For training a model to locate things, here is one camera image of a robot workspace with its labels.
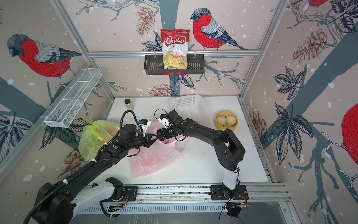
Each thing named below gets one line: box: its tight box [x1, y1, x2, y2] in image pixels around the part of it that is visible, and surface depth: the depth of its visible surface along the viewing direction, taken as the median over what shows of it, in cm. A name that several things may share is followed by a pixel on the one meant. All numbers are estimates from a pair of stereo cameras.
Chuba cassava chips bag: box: [160, 28, 191, 70], surface depth 87 cm
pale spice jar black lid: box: [124, 98, 134, 111], surface depth 109 cm
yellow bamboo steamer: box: [214, 110, 239, 132], surface depth 100 cm
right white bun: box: [225, 114, 237, 127], surface depth 100 cm
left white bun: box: [217, 115, 227, 126], surface depth 100 cm
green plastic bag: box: [78, 118, 120, 161], surface depth 81 cm
